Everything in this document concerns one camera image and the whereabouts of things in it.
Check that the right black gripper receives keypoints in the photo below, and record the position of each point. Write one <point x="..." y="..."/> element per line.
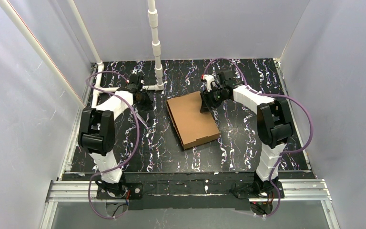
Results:
<point x="208" y="96"/>

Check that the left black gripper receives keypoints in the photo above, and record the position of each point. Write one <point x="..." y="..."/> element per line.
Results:
<point x="144" y="99"/>

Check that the brown cardboard box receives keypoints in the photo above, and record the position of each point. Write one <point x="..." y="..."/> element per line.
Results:
<point x="193" y="127"/>

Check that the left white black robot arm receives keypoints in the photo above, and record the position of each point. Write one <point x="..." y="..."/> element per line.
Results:
<point x="97" y="131"/>

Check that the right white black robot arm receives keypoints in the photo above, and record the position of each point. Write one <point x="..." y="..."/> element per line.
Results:
<point x="274" y="121"/>

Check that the silver wrench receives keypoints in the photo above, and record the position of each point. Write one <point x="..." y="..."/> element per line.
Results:
<point x="144" y="122"/>

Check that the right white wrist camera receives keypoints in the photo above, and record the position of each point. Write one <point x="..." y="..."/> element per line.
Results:
<point x="209" y="81"/>

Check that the white pvc pipe frame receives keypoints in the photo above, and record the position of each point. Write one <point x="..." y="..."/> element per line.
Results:
<point x="50" y="36"/>

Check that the aluminium rail base frame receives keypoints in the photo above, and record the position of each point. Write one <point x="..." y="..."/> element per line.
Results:
<point x="205" y="187"/>

